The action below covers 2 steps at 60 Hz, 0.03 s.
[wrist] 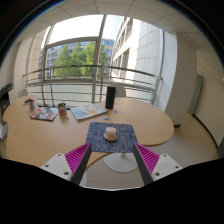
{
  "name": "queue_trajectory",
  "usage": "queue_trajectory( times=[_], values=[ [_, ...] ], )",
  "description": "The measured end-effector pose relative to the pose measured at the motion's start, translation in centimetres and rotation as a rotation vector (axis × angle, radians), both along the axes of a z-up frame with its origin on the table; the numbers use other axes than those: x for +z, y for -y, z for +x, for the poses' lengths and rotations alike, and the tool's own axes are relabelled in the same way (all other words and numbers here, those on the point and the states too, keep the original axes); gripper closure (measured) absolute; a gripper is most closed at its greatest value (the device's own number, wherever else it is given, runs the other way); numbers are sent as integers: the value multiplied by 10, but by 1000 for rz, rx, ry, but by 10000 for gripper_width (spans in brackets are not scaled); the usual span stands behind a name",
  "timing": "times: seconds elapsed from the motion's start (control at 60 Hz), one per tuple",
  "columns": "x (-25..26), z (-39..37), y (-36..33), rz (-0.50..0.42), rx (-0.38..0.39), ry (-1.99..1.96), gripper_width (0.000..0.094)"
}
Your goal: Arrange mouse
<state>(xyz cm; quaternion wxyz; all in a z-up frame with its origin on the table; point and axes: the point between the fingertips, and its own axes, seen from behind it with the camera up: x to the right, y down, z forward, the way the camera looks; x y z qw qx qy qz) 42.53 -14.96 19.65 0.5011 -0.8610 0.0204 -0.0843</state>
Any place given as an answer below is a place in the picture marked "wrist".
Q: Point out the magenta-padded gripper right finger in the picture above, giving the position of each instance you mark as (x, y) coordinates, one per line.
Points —
(166, 165)

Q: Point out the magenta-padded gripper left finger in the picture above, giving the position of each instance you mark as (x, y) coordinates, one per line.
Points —
(56, 165)

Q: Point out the pale pink computer mouse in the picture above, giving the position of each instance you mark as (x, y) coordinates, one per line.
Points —
(110, 133)

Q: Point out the dark blue patterned mouse pad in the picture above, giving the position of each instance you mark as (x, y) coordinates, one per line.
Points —
(125, 140)

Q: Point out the white round table base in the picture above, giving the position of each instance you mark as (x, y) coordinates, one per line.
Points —
(120, 163)

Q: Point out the red cover magazine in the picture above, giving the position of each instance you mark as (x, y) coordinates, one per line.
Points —
(44, 114)

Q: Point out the light blue magazine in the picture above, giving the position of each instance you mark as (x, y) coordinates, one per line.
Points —
(88, 111)

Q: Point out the small printed cup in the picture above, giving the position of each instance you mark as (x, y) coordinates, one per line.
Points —
(32, 105)

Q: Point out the blue white sticker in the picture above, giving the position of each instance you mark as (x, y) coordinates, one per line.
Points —
(106, 117)

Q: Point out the round yellow sticker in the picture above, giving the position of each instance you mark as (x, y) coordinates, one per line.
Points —
(113, 116)

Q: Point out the small blue sticker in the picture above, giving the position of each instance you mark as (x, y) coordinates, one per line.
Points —
(115, 111)

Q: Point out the grey green door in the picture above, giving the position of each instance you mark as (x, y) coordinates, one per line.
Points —
(195, 95)

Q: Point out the white chair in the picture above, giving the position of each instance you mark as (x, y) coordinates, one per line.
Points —
(121, 90)
(22, 93)

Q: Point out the black tumbler bottle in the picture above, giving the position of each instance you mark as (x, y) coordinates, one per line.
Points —
(110, 97)

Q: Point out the metal balcony railing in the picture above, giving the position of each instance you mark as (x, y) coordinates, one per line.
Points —
(73, 68)

